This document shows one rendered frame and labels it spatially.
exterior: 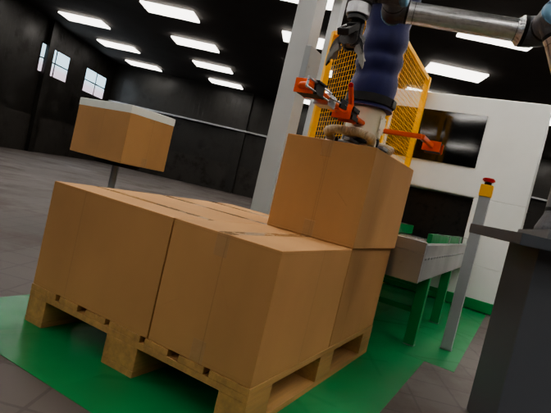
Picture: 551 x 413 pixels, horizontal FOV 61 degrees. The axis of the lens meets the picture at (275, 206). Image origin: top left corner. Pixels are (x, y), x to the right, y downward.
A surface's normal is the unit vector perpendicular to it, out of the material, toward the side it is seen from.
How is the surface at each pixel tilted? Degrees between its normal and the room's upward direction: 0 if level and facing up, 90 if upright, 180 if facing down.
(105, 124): 90
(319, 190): 90
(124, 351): 90
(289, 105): 90
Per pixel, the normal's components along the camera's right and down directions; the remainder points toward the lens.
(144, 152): 0.81, 0.22
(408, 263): -0.47, -0.07
